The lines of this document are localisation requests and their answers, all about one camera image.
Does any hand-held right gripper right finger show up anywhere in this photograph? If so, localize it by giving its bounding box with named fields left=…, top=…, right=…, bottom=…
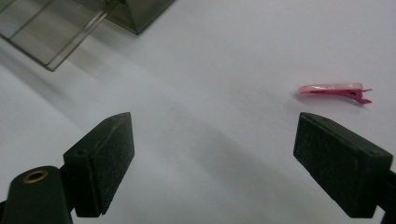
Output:
left=292, top=112, right=394, bottom=219

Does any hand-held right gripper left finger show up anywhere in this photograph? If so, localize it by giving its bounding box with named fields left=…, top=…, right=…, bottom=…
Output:
left=63, top=111, right=135, bottom=218

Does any pink hair clip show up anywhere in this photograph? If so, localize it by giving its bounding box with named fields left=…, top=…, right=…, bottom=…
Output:
left=297, top=82, right=374, bottom=105

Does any clear plastic drawer organizer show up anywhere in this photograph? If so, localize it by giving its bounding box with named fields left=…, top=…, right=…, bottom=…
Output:
left=0, top=0, right=177, bottom=72

